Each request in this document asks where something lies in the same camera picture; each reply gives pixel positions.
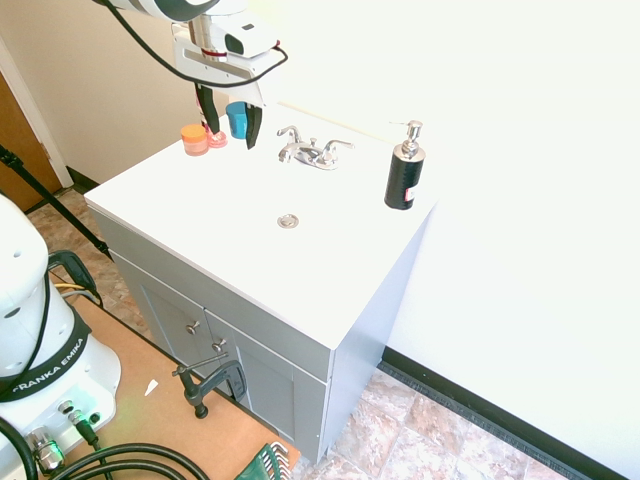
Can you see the black C-clamp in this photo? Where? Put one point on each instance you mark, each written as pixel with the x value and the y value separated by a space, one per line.
pixel 80 270
pixel 200 387

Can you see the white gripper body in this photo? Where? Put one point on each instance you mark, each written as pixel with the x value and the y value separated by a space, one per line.
pixel 210 70

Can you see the brown wooden door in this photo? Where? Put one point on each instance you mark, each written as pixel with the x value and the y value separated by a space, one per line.
pixel 20 150

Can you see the grey vanity cabinet white top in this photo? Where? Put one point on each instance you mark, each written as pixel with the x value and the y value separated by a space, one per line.
pixel 240 240

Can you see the white door frame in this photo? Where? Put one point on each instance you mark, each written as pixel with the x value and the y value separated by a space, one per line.
pixel 45 135

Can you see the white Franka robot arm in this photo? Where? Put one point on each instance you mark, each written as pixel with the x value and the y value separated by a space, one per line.
pixel 30 320

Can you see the black soap dispenser chrome pump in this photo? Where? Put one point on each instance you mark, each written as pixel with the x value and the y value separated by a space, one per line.
pixel 404 175

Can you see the small pink jar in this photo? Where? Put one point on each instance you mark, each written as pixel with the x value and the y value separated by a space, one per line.
pixel 218 141

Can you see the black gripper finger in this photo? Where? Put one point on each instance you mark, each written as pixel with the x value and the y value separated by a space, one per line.
pixel 253 125
pixel 207 107

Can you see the brown wooden mounting board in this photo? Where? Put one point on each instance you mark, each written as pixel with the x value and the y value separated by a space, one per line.
pixel 165 425

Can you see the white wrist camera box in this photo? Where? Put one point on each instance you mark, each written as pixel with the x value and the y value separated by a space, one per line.
pixel 250 37

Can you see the black wall baseboard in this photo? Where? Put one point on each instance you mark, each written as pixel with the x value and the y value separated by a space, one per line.
pixel 500 405
pixel 82 180

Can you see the chrome sink drain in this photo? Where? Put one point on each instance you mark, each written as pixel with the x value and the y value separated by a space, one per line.
pixel 289 220

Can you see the metal cabinet door knob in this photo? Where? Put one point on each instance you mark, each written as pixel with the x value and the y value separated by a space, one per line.
pixel 218 345
pixel 193 327

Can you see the green hex key set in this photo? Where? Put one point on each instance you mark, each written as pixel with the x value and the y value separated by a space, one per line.
pixel 262 462

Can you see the black tripod leg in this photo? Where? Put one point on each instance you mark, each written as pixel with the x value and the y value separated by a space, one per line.
pixel 45 197

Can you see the blue plastic cup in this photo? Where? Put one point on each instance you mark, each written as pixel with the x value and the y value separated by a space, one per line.
pixel 237 121

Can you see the orange lidded jar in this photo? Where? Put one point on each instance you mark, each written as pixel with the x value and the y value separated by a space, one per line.
pixel 194 141

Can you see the chrome faucet spout and base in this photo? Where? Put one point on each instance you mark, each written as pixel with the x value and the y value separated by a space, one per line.
pixel 305 155

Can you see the grey cabinet door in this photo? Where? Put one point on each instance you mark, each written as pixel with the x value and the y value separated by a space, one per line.
pixel 175 325
pixel 270 385

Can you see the white paper scrap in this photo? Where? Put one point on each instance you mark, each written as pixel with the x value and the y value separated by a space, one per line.
pixel 151 388

